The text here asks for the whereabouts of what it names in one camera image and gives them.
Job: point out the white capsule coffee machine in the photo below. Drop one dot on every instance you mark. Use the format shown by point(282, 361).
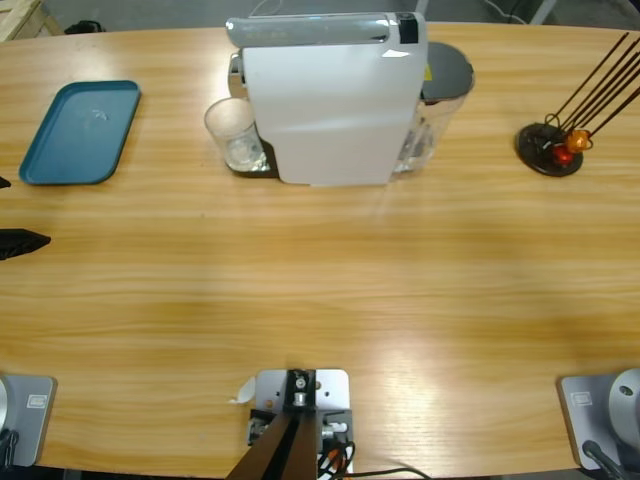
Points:
point(330, 115)

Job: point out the red coffee capsule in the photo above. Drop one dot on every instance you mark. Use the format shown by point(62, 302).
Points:
point(562, 154)

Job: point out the teal plastic tray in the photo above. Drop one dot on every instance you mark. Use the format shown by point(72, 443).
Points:
point(75, 145)

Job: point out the white tape tag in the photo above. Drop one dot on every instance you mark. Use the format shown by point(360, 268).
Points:
point(246, 392)

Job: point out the clear drinking glass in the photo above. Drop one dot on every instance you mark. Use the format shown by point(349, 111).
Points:
point(240, 150)

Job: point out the black bag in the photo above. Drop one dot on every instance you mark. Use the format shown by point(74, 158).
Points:
point(85, 27)

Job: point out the orange coffee capsule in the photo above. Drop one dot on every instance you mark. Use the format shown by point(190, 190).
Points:
point(577, 141)

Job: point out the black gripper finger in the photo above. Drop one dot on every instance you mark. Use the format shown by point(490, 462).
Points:
point(4, 182)
point(20, 242)

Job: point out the wooden crate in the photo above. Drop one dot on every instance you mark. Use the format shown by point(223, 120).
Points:
point(20, 15)

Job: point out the clear water tank black lid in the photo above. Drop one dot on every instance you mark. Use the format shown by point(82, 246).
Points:
point(445, 70)

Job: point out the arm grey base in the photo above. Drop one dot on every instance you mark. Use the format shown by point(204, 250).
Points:
point(30, 415)
point(595, 415)

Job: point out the grey metal frame leg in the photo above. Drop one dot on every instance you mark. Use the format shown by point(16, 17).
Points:
point(542, 11)

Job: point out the dark camera post with bracket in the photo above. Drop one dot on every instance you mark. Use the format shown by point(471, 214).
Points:
point(295, 440)

